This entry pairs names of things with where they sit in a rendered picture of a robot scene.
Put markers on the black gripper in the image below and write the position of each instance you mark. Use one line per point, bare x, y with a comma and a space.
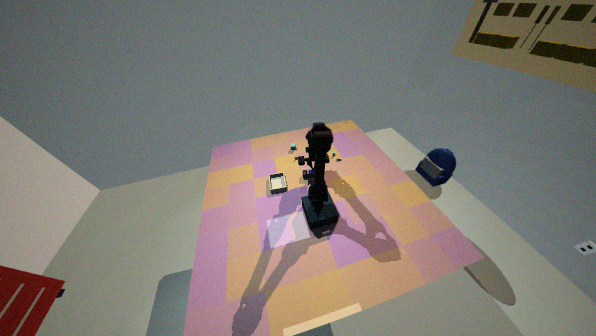
302, 160

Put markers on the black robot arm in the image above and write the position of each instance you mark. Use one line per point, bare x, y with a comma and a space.
320, 138

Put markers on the cream rectangular tray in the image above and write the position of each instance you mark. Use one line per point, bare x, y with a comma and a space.
277, 182

